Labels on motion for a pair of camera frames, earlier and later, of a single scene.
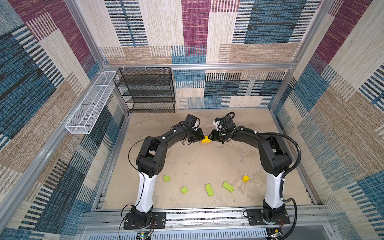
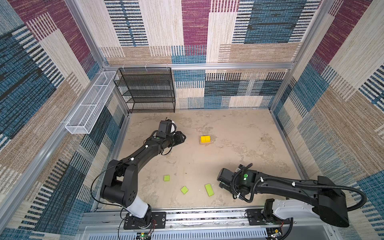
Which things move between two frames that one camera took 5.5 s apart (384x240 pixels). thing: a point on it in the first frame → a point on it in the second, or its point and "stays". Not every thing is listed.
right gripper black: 214,136 → 223,186
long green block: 209,190 stays
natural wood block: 208,143 stays
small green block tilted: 184,190 stays
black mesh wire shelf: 147,90 stays
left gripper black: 200,136 → 179,138
